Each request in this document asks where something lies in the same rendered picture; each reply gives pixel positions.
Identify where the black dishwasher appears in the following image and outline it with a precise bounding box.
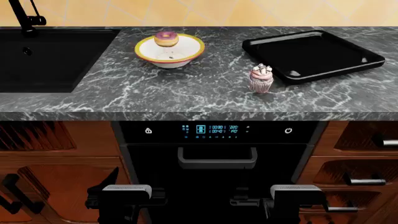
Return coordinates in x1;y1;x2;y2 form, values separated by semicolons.
111;120;329;224

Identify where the black recessed sink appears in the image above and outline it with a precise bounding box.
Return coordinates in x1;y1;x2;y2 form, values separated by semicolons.
0;28;121;93

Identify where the black square tray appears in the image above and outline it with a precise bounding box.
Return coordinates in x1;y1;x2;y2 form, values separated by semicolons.
241;29;386;86

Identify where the oven control panel display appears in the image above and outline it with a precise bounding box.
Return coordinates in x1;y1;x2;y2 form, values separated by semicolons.
143;123;294;140

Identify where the wooden cabinet door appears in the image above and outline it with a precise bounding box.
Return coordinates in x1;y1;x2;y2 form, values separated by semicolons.
0;156;150;224

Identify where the white bowl with yellow rim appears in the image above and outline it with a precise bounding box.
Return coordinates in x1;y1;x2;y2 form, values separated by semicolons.
134;33;206;69

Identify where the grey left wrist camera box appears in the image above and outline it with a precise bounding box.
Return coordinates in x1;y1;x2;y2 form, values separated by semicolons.
101;184;153;200

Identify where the wooden drawer with metal handle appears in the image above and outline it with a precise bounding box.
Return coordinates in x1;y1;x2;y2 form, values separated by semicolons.
298;188;398;224
295;155;398;190
312;120;398;157

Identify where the black kitchen faucet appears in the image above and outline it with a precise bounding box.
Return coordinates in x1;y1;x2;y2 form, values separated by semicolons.
7;0;47;37

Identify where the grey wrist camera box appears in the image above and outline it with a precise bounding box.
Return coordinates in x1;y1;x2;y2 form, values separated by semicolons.
269;184;326;207
101;184;153;200

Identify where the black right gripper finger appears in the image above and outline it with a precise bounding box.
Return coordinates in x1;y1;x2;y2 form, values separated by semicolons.
237;168;250;189

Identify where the wooden drawer with slatted front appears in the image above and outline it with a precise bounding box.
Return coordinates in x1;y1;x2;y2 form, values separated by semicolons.
0;120;123;157

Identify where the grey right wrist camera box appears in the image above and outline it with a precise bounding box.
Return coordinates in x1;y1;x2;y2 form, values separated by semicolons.
269;184;326;207

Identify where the black oven door handle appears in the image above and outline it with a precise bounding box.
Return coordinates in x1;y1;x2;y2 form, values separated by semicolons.
177;146;259;170

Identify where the pink glazed donut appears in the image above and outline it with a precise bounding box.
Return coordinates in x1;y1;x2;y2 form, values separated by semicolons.
154;30;180;48

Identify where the black cabinet door handle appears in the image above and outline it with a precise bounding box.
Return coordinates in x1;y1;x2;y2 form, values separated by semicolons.
0;173;45;215

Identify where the pink frosted cupcake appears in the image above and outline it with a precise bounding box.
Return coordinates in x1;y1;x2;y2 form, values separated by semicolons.
248;63;275;95

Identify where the silver drawer handle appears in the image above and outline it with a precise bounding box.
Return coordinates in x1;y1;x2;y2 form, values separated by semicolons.
372;133;398;148
323;200;359;213
343;172;387;187

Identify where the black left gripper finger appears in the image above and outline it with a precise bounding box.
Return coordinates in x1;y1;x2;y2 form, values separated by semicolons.
96;166;120;189

